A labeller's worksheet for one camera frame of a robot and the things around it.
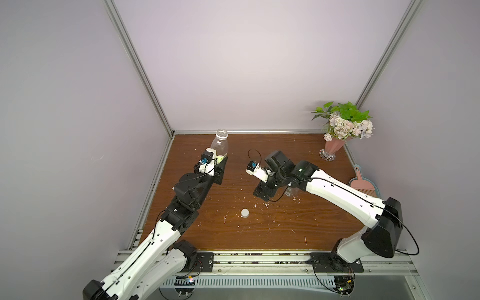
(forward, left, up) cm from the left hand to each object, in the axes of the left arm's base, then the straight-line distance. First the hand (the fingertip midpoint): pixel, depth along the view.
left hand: (220, 154), depth 68 cm
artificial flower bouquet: (+24, -55, -4) cm, 60 cm away
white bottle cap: (-10, -9, -32) cm, 35 cm away
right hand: (-3, -15, -13) cm, 20 cm away
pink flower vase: (+23, -56, -23) cm, 64 cm away
